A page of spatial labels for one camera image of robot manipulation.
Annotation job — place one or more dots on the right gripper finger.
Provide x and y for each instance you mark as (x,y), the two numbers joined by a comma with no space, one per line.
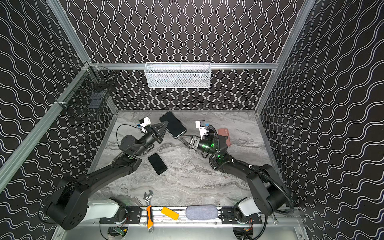
(189,143)
(189,137)

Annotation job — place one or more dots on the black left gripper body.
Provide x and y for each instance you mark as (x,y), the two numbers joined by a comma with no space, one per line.
(153,134)

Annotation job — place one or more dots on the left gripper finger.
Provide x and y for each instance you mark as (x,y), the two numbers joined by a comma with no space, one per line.
(159,138)
(160,128)

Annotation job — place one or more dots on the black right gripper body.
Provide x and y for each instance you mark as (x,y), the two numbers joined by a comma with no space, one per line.
(194,143)

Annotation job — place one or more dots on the black phone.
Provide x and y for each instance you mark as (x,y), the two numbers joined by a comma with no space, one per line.
(175,126)
(157,163)

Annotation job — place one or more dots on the pink phone case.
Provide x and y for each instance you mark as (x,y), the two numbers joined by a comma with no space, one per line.
(225,132)

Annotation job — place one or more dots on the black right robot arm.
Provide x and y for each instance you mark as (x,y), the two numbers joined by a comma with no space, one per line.
(268,193)

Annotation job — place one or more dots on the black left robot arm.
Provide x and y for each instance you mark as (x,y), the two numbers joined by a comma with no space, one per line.
(68,205)

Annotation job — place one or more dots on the white mesh basket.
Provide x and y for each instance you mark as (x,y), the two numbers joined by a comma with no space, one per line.
(178,74)

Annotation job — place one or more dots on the grey fabric pouch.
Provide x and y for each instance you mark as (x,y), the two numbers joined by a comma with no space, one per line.
(202,212)

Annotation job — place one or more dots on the silver spanner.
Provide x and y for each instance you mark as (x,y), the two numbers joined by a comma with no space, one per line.
(275,220)

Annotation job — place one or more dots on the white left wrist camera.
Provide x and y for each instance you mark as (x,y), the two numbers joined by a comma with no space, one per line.
(144,122)

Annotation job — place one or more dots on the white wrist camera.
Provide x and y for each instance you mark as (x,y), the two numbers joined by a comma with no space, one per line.
(144,122)
(202,126)

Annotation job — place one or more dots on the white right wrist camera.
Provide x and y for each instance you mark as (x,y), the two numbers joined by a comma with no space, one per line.
(202,126)

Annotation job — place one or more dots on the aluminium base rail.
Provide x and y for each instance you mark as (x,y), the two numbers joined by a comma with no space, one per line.
(226,216)

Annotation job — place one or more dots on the black wire basket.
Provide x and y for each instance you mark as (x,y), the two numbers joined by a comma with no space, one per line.
(89,99)

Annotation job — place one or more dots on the orange handled adjustable wrench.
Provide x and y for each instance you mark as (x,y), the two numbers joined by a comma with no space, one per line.
(147,197)

